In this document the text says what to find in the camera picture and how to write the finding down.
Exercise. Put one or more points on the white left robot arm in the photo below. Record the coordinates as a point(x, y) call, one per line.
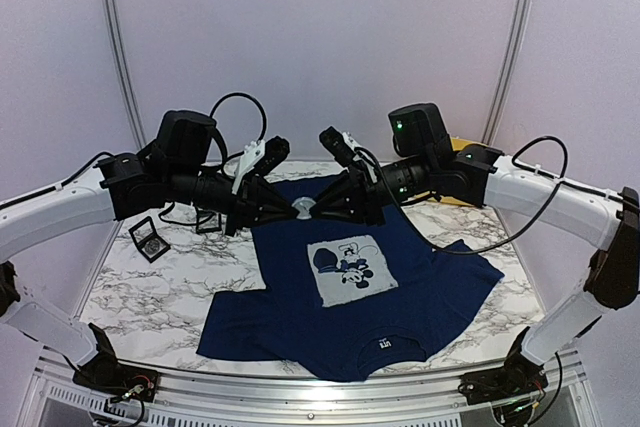
point(44, 226)

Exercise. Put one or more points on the aluminium corner post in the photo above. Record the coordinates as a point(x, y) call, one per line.
point(513, 48)
point(123, 73)

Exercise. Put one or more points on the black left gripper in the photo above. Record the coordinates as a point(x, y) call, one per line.
point(249, 205)

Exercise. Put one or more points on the yellow plastic basket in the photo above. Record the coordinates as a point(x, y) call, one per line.
point(458, 169)

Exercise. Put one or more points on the round blue brooch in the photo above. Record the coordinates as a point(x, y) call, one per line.
point(303, 206)

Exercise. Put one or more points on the black case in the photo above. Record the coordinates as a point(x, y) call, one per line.
point(208, 222)
point(147, 240)

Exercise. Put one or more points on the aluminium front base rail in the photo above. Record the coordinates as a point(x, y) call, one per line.
point(401, 397)

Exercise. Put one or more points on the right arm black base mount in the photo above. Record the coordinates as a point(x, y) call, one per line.
point(516, 376)

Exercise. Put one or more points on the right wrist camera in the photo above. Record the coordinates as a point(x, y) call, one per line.
point(342, 146)

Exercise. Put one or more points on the aluminium right corner post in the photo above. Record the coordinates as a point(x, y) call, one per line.
point(513, 48)

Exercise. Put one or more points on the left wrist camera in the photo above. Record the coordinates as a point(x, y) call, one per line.
point(260, 157)

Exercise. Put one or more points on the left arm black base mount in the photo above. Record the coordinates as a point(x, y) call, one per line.
point(104, 372)

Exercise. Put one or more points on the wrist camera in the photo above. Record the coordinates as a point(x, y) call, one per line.
point(342, 146)
point(260, 157)

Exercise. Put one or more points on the aluminium left corner post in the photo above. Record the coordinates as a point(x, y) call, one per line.
point(123, 73)

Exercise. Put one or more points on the navy blue printed t-shirt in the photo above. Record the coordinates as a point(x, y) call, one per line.
point(345, 300)

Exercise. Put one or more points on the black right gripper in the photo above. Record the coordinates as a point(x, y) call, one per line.
point(342, 187)

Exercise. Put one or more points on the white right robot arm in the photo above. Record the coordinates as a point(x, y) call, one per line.
point(564, 219)

